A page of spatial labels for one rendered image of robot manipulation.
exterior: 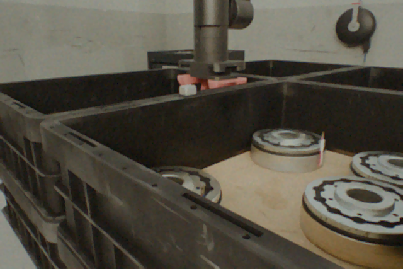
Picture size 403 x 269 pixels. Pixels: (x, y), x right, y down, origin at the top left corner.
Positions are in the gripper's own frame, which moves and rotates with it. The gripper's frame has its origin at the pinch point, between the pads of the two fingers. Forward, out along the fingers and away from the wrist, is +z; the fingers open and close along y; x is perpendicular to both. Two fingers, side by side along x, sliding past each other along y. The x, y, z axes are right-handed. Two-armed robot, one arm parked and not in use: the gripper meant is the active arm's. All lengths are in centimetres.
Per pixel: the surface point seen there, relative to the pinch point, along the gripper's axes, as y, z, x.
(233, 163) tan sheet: -11.6, 4.2, 5.7
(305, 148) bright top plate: -19.5, 1.1, 0.5
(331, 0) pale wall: 148, -51, -291
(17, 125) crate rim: -4.4, -4.2, 30.3
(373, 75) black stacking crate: -6.0, -3.5, -48.7
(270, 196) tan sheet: -21.1, 4.3, 9.2
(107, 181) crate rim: -24.2, -4.6, 28.5
